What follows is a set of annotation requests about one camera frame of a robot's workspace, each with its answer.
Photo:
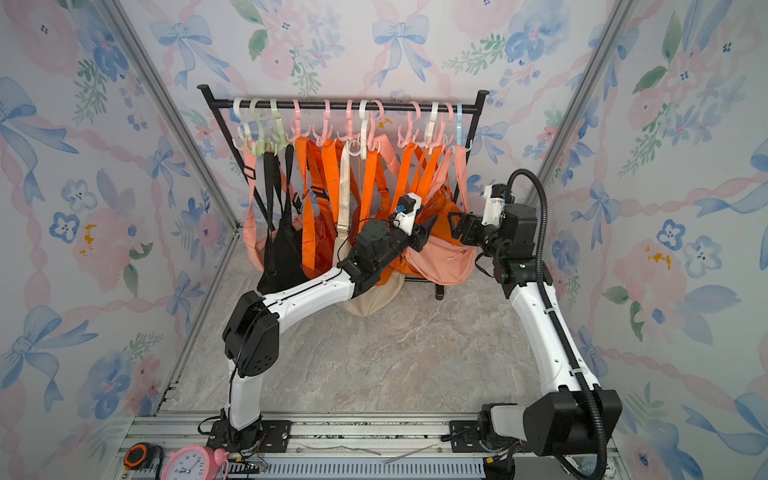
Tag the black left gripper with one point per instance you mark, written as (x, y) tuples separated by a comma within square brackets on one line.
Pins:
[(424, 231)]

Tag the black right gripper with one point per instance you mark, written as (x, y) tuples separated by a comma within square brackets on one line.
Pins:
[(469, 220)]

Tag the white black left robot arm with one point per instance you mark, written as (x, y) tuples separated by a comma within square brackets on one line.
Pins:
[(252, 335)]

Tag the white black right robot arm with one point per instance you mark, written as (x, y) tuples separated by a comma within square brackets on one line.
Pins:
[(574, 414)]

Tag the beige crossbody bag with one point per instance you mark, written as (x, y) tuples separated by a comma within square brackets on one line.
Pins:
[(377, 297)]

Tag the light blue hook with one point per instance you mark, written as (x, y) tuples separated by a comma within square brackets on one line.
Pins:
[(459, 138)]

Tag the black crossbody bag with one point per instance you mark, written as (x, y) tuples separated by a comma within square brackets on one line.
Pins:
[(282, 256)]

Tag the white hook leftmost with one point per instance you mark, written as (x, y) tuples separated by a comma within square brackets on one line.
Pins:
[(243, 129)]

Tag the black clothes rack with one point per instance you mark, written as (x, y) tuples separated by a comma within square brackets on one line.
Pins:
[(217, 105)]

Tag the pink alarm clock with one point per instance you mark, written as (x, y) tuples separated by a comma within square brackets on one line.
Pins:
[(196, 463)]

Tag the orange black tape measure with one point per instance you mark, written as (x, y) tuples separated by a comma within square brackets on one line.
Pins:
[(142, 455)]

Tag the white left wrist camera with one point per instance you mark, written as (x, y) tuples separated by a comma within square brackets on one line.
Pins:
[(406, 210)]

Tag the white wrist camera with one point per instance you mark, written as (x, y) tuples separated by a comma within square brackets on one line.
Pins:
[(494, 196), (406, 210)]

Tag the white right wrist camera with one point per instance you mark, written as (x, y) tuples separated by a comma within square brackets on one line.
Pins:
[(494, 196)]

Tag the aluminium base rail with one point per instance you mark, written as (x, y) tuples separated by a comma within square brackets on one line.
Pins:
[(341, 446)]

